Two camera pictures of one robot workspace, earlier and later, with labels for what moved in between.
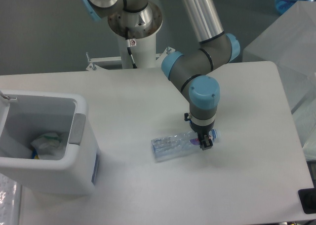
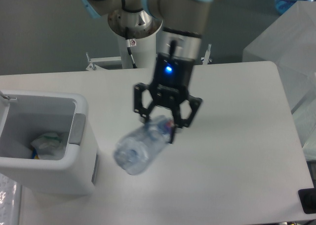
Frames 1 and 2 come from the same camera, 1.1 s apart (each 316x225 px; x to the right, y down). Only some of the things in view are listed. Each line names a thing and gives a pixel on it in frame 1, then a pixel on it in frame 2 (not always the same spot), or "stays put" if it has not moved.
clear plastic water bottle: (166, 146) -> (134, 154)
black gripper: (202, 131) -> (169, 86)
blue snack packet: (34, 155) stays put
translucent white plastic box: (290, 43) stays put
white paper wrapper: (50, 146) stays put
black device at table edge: (307, 199) stays put
